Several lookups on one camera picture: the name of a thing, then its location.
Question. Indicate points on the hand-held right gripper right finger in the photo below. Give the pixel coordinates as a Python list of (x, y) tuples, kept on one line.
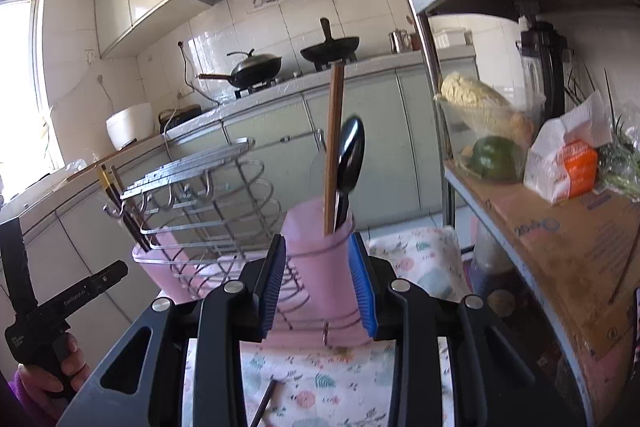
[(361, 287)]

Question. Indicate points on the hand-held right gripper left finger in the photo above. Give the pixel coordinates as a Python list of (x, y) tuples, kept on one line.
[(274, 287)]

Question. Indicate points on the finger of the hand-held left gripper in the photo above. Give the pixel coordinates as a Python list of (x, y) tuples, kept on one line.
[(17, 267), (85, 289)]

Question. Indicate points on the pink utensil cup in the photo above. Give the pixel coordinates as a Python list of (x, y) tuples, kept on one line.
[(315, 267)]

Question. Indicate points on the black spoon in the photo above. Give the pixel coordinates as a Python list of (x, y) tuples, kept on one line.
[(350, 157)]

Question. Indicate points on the brown wooden chopstick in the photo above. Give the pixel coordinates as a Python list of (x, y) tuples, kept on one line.
[(334, 132)]

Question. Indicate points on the person's left forearm purple sleeve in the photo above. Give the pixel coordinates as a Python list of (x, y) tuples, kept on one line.
[(25, 402)]

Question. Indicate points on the person's left hand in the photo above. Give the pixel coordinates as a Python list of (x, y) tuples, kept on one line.
[(75, 362)]

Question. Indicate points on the floral printed cloth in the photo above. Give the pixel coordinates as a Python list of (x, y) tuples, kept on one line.
[(320, 382)]

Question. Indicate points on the translucent plastic jar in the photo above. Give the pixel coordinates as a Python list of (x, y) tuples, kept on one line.
[(492, 252)]

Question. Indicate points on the white rice cooker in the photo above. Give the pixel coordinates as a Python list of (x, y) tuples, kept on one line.
[(130, 127)]

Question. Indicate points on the green bell pepper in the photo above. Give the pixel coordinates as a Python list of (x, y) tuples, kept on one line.
[(492, 159)]

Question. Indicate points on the window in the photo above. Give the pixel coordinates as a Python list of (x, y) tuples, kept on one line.
[(20, 82)]

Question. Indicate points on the clear plastic bag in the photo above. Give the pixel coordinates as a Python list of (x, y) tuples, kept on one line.
[(455, 127)]

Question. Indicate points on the gas stove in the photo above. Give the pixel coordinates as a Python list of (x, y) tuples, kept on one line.
[(260, 86)]

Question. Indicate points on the cardboard shelf liner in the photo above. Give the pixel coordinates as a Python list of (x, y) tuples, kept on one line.
[(565, 247)]

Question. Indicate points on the black wok with lid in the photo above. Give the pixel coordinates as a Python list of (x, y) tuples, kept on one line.
[(255, 69)]

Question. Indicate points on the white plastic bag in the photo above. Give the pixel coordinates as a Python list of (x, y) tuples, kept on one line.
[(550, 147)]

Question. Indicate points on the black frying pan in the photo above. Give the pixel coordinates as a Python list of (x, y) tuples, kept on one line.
[(330, 49)]

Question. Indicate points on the orange packet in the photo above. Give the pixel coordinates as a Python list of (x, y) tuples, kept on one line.
[(580, 172)]

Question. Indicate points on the metal kettle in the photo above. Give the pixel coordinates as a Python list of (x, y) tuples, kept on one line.
[(398, 42)]

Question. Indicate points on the metal shelf unit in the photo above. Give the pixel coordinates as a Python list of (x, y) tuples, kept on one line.
[(425, 42)]

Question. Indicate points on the white plastic box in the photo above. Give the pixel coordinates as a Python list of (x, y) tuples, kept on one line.
[(452, 38)]

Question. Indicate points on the green onions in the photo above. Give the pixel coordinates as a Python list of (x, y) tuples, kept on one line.
[(620, 167)]

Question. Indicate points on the black blender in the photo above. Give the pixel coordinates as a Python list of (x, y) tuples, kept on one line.
[(547, 57)]

